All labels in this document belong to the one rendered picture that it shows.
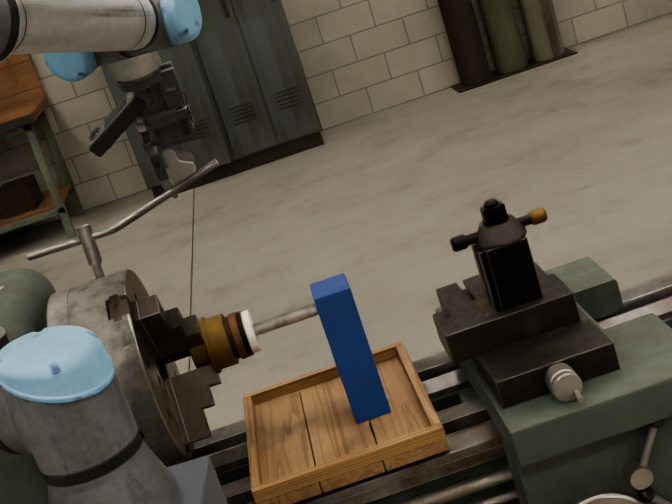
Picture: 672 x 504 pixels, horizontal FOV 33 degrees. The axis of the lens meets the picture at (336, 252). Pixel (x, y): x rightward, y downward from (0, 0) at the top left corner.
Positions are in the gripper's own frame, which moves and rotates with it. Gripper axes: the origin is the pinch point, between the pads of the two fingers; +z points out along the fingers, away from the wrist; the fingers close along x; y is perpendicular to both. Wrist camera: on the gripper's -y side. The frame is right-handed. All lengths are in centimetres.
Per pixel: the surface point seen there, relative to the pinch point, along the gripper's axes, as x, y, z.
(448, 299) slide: -2, 38, 35
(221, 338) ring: -15.6, 0.9, 19.2
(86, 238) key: -3.3, -14.3, 1.7
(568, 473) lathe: -44, 43, 41
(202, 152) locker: 555, -23, 242
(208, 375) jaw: -16.9, -3.0, 24.1
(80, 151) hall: 615, -109, 238
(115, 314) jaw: -17.6, -12.2, 8.0
